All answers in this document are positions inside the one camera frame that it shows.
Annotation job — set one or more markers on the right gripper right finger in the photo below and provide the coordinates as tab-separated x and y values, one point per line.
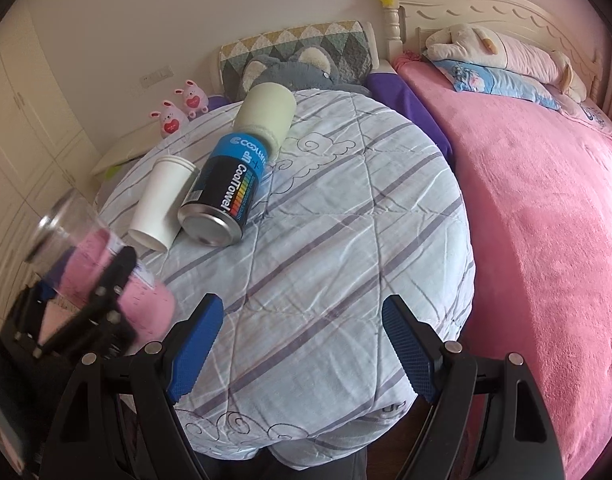
488	419

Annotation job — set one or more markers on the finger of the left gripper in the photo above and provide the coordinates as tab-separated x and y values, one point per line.
98	327

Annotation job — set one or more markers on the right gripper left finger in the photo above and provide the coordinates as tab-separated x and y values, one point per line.
88	438

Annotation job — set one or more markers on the glass jar with pink label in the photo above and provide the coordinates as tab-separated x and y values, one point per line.
71	248

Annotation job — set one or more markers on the white paper cup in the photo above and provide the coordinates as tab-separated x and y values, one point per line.
155	224

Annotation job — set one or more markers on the cream wardrobe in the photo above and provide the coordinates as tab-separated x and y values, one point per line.
44	151

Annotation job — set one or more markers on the blue black Cool Towel can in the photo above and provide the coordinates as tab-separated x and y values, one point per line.
216	208

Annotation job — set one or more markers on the cream small headboard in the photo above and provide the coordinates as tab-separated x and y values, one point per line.
129	147

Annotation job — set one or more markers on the front pink bunny plush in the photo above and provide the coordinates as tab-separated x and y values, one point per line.
172	119

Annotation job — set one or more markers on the pink bunny plush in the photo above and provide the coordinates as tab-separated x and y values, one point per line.
194	100
172	119

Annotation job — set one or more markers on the striped white folded quilt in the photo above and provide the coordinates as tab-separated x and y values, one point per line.
360	205

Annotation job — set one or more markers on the rear pink bunny plush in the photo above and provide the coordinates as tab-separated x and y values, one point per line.
194	100

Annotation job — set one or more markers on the pink fleece bed cover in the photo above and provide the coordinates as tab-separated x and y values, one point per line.
538	193

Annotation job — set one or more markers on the grey blue cat plush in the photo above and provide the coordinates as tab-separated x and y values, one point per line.
308	68

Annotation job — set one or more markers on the blue cartoon pillow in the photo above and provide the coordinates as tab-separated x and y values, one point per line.
495	82

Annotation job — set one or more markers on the purple cushion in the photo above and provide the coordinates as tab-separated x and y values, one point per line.
391	90

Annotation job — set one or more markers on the white pink plush dog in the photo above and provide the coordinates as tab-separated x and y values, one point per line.
482	46

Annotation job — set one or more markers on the cream wooden headboard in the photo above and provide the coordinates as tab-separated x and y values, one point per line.
407	24

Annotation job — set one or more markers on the white wall switch panel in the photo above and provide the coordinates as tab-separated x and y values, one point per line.
155	77

